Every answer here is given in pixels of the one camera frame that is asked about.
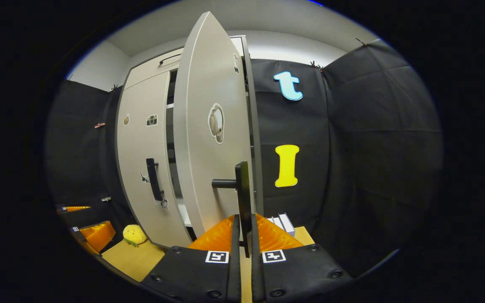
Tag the yellow plush toy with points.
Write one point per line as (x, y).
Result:
(134, 235)

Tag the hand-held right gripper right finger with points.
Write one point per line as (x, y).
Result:
(257, 277)

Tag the black backdrop cloth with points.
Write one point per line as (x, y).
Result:
(373, 147)

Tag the white cabinet door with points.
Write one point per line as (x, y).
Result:
(141, 168)
(200, 176)

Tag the white cardboard box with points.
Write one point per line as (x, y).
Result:
(274, 222)
(287, 224)

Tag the white cabinet drawer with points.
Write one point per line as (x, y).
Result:
(150, 71)

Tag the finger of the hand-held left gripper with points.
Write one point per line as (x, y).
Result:
(97, 235)
(76, 208)

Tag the double-door shoe cabinet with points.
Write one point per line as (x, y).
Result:
(255, 126)

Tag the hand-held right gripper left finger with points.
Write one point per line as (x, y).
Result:
(234, 277)

